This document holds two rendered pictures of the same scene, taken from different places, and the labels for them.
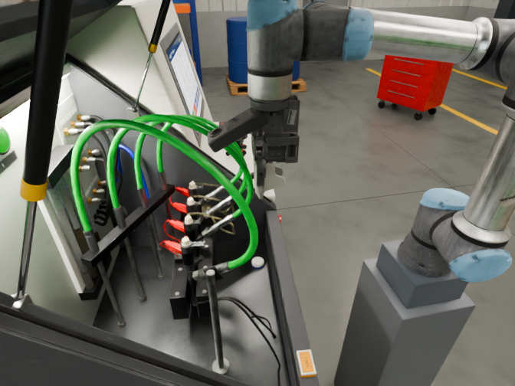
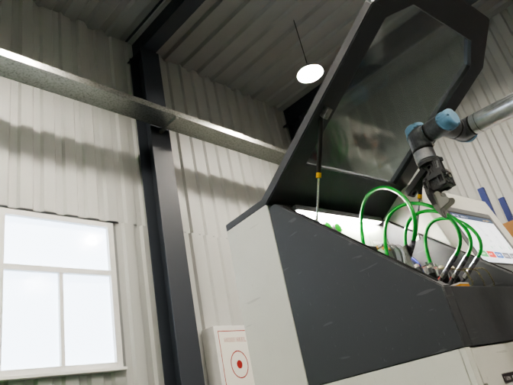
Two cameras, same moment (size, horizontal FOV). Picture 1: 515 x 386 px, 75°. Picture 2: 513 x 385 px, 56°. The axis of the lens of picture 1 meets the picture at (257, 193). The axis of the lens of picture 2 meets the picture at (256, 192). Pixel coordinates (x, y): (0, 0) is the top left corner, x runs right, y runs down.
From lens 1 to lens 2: 1.56 m
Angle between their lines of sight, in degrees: 77
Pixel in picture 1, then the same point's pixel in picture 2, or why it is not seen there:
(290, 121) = (437, 166)
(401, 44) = (495, 111)
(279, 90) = (422, 153)
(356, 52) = (444, 122)
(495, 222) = not seen: outside the picture
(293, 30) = (417, 131)
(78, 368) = (325, 237)
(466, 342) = not seen: outside the picture
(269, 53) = (413, 143)
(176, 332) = not seen: hidden behind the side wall
